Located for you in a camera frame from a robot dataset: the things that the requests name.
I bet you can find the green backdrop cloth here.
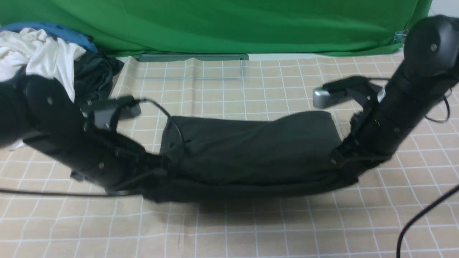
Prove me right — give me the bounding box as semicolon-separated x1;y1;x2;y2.
1;0;432;57

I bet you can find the dark gray long-sleeve top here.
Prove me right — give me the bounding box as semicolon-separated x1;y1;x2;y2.
143;111;359;204

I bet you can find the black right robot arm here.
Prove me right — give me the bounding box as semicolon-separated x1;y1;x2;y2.
331;15;459;183

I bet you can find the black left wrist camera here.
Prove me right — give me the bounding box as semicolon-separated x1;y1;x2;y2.
80;95;142;131

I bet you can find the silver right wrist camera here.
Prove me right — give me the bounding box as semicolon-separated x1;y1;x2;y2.
312;75;383;109

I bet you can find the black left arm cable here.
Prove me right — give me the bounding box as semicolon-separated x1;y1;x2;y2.
0;97;185;197

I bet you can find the white crumpled shirt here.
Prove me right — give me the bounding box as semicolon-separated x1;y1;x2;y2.
1;28;86;150

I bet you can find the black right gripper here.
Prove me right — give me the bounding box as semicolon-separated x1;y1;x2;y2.
330;111;397;183

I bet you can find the beige grid tablecloth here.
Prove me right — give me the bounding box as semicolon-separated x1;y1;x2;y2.
0;54;459;258

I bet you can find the metal binder clip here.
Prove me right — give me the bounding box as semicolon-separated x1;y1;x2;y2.
392;29;409;44

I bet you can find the dark gray crumpled garment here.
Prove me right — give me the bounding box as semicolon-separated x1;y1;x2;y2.
74;51;124;104

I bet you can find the blue crumpled garment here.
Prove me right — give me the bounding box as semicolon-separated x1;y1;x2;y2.
1;21;99;53

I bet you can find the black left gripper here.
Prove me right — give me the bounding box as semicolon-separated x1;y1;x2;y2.
70;130;169;195

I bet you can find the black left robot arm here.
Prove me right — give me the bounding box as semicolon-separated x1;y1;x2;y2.
1;75;170;194

